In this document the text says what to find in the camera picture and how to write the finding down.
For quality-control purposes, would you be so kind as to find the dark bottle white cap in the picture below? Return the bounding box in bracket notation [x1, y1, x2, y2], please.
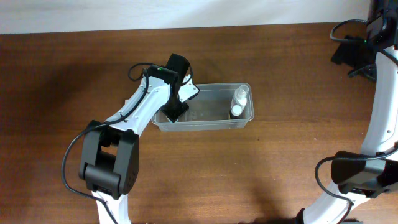
[229, 105, 243, 119]

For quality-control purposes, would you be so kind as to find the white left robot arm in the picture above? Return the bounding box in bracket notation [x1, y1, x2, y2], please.
[78, 54, 199, 223]

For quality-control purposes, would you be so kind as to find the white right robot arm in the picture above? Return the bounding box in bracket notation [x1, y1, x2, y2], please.
[294, 1, 397, 223]

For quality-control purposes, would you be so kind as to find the clear plastic container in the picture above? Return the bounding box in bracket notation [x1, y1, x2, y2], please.
[152, 83, 254, 132]

